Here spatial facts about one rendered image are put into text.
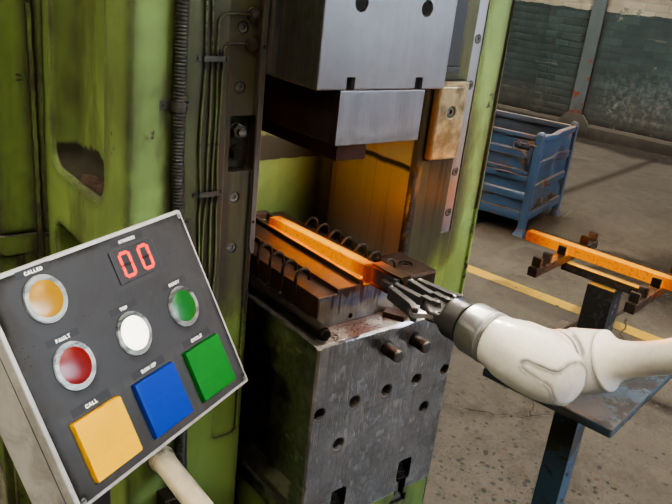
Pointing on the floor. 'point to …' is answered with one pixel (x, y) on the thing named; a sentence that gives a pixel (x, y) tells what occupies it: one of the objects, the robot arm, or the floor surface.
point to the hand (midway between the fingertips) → (389, 279)
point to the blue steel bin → (526, 167)
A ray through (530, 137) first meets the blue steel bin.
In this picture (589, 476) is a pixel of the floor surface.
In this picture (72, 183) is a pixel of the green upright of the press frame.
